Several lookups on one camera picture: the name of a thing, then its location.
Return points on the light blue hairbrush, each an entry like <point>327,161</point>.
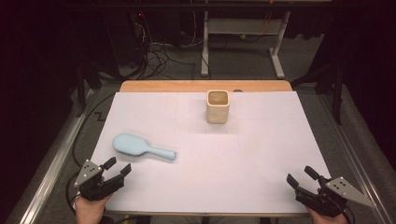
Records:
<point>130,144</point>

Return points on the black metal stand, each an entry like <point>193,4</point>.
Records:
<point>337,93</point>
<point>81,90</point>

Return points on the beige square cup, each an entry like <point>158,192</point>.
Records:
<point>218,113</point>

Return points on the white paper sheet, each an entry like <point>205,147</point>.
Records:
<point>202,174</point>

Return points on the white metal desk frame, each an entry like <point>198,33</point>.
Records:
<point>243,26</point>

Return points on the person's left hand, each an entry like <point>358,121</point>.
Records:
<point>88,211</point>

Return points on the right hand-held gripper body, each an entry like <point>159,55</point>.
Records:
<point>327,199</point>

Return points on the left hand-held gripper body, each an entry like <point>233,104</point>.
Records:
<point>93,186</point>

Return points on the aluminium floor rail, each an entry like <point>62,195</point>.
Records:
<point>355,158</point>
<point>53,168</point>

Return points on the person's right hand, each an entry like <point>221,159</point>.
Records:
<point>327,220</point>

